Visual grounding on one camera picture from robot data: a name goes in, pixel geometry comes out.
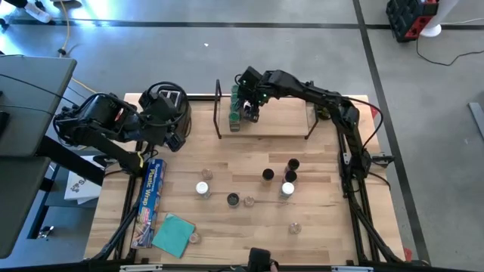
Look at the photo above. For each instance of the black-lidded orange spice jar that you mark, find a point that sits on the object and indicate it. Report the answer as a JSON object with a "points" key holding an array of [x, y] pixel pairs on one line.
{"points": [[268, 175]]}

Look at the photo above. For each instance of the grey metal bar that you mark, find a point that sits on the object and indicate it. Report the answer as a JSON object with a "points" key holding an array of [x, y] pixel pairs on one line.
{"points": [[478, 119]]}

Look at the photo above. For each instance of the grey desk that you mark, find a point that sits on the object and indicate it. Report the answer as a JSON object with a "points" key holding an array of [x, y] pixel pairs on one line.
{"points": [[34, 98], [19, 204]]}

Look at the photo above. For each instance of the small cork-topped glass jar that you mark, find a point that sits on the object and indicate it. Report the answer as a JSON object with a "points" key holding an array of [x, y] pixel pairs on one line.
{"points": [[295, 228]]}

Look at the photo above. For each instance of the white-lidded bagel seasoning jar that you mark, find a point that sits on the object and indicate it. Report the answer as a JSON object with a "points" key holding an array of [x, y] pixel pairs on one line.
{"points": [[202, 189], [287, 189]]}

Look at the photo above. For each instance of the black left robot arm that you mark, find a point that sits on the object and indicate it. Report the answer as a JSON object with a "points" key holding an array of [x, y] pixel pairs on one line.
{"points": [[102, 128]]}

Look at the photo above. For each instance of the small cork-topped saffron jar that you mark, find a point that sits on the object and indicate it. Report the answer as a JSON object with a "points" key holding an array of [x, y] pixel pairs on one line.
{"points": [[206, 174], [194, 238], [249, 201]]}

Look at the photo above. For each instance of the white printed box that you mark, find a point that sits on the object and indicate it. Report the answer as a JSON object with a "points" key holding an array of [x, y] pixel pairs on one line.
{"points": [[81, 189]]}

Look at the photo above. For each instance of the green-lidded oregano jar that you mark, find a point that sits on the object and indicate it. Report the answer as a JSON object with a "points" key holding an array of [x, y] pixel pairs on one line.
{"points": [[235, 90], [234, 119], [234, 99], [234, 108]]}

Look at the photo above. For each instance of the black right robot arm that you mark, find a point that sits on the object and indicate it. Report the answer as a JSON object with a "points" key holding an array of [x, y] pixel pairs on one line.
{"points": [[321, 96]]}

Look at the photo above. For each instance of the black-lidded blue-label spice jar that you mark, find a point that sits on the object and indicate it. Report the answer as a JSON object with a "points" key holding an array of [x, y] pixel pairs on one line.
{"points": [[293, 165]]}

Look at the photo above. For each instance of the blue plastic wrap box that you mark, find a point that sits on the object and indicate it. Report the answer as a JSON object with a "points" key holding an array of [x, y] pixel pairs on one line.
{"points": [[149, 204]]}

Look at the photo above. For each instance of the white stand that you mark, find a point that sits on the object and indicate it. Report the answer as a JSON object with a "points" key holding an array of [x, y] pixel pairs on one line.
{"points": [[431, 29]]}

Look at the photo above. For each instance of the black desk beam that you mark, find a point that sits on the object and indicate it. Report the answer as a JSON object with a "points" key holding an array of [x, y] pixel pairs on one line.
{"points": [[68, 158]]}

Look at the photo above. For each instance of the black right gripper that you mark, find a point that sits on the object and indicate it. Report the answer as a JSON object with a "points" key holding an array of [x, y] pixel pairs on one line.
{"points": [[266, 88]]}

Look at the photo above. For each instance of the black-lidded purple-label spice jar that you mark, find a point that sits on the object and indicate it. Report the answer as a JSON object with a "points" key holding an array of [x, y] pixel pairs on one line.
{"points": [[290, 177]]}

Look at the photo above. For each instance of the small potted succulent plant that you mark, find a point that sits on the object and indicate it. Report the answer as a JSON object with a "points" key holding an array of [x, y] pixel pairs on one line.
{"points": [[323, 113]]}

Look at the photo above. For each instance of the metal clamp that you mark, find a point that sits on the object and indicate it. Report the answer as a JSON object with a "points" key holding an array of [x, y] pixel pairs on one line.
{"points": [[45, 232]]}

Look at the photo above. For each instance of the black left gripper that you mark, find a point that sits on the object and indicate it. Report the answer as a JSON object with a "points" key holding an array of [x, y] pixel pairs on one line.
{"points": [[160, 121]]}

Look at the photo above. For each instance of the black table frame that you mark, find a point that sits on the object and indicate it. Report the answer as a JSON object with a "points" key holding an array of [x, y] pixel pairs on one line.
{"points": [[353, 234]]}

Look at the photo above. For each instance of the silver bracket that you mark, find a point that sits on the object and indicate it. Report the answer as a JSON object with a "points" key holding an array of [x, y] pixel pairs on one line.
{"points": [[140, 267], [351, 269]]}

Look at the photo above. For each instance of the black and red crate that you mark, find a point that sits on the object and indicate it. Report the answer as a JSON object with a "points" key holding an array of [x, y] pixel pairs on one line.
{"points": [[406, 17]]}

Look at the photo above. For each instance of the teal cloth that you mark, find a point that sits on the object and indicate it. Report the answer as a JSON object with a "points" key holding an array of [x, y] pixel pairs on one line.
{"points": [[173, 236]]}

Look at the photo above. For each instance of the black-lidded thyme leaves jar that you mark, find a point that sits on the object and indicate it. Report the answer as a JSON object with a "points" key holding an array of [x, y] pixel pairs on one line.
{"points": [[233, 199]]}

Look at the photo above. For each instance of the wooden shelf with black frame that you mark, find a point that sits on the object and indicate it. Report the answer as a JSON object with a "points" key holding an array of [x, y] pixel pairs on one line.
{"points": [[283, 121]]}

